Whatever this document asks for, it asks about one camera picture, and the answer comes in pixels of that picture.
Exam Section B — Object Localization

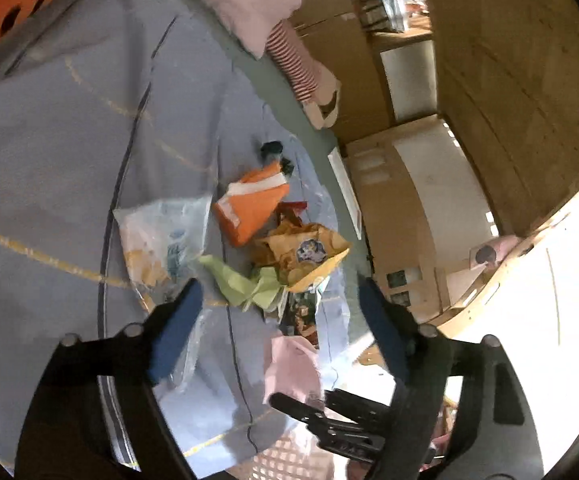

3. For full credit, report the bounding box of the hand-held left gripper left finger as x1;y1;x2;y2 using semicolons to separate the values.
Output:
14;277;205;480

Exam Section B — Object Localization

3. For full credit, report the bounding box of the striped plush doll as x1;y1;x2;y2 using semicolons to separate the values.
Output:
264;20;343;131

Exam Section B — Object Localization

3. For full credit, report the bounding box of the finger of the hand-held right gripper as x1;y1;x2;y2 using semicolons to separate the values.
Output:
268;392;387;463
324;387;396;423

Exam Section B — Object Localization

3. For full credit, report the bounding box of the green paper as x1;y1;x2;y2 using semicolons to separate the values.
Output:
198;255;290;311

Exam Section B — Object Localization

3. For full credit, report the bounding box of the frosted glass panel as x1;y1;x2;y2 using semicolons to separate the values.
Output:
379;40;439;122

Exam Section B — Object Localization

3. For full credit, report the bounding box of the dark tote bag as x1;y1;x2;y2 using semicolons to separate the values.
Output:
359;0;427;32

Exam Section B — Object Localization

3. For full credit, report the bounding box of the white flat board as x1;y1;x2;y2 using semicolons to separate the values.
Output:
327;147;365;241

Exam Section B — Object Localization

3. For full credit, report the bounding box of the clear plastic bag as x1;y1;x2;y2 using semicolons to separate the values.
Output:
113;195;215;392

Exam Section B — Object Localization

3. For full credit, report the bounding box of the dark colourful wrapper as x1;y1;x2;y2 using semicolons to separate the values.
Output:
279;290;321;342

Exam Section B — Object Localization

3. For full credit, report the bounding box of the orange snack box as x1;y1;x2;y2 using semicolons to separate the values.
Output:
213;162;291;247

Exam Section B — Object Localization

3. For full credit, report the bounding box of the yellow snack bag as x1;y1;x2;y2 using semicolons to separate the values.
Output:
254;222;353;294

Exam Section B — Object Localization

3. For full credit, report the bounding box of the green bed mat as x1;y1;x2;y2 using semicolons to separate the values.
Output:
219;25;350;161

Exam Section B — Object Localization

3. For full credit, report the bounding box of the blue striped blanket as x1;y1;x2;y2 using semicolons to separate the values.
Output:
0;0;370;478

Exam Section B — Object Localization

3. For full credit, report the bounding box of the white lattice basket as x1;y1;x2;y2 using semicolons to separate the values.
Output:
229;432;323;480

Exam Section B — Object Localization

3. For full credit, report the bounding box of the wooden bunk bed frame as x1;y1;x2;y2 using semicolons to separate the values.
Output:
286;0;579;343

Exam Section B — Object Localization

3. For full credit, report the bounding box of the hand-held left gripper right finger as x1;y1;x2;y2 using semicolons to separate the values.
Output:
357;275;545;480

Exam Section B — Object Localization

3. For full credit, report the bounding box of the dark crumpled wrapper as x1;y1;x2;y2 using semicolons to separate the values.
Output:
260;141;295;176

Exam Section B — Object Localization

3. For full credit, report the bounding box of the pink wall poster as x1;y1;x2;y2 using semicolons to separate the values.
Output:
469;235;520;268

